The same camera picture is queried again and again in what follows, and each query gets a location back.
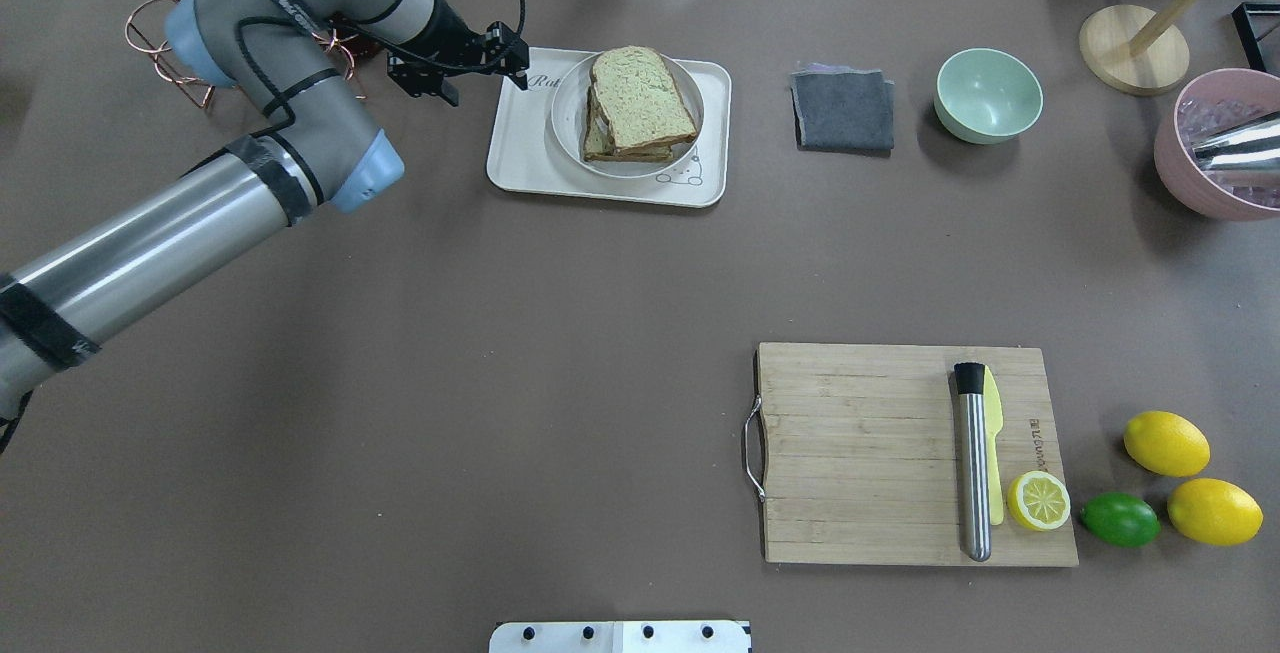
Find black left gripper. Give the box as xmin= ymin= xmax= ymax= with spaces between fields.
xmin=387 ymin=0 xmax=529 ymax=108

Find white round plate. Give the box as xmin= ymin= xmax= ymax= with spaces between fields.
xmin=550 ymin=51 xmax=704 ymax=181

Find plain bread slice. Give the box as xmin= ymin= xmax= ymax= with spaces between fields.
xmin=590 ymin=46 xmax=699 ymax=152

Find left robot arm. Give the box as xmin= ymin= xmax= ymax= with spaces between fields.
xmin=1 ymin=0 xmax=530 ymax=442

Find cream rabbit tray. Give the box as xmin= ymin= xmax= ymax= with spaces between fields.
xmin=486 ymin=47 xmax=732 ymax=207

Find bread slice with egg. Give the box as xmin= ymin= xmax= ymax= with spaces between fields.
xmin=582 ymin=85 xmax=675 ymax=164

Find grey folded cloth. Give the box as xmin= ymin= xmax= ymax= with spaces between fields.
xmin=790 ymin=64 xmax=895 ymax=155

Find mint green bowl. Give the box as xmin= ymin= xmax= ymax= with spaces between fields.
xmin=933 ymin=47 xmax=1044 ymax=143

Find bamboo cutting board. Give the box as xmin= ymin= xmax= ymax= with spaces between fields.
xmin=756 ymin=342 xmax=1065 ymax=566

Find yellow plastic knife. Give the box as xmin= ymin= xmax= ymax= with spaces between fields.
xmin=983 ymin=366 xmax=1005 ymax=526

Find wooden mug stand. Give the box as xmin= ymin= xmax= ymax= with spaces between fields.
xmin=1079 ymin=0 xmax=1198 ymax=96

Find half lemon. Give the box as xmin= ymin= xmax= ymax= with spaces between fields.
xmin=1006 ymin=470 xmax=1071 ymax=533

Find pink bowl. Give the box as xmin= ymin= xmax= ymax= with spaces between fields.
xmin=1155 ymin=68 xmax=1277 ymax=223

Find ice cubes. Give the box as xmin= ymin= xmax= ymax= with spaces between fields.
xmin=1176 ymin=99 xmax=1277 ymax=216

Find metal ice scoop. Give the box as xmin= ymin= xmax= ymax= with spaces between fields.
xmin=1190 ymin=111 xmax=1279 ymax=172

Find yellow lemon upper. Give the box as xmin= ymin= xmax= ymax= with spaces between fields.
xmin=1123 ymin=410 xmax=1211 ymax=478

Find yellow lemon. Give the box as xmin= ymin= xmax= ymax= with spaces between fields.
xmin=1123 ymin=410 xmax=1211 ymax=478
xmin=1166 ymin=478 xmax=1265 ymax=547

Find green lime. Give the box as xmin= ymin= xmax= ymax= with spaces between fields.
xmin=1079 ymin=492 xmax=1161 ymax=548

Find yellow lemon lower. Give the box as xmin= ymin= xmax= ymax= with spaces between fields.
xmin=1166 ymin=478 xmax=1265 ymax=547

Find copper wire bottle rack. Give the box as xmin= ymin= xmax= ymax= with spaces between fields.
xmin=124 ymin=0 xmax=369 ymax=110

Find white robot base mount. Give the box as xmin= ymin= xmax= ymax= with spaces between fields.
xmin=488 ymin=618 xmax=754 ymax=652

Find black frame object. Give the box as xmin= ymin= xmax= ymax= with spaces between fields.
xmin=1231 ymin=3 xmax=1279 ymax=76

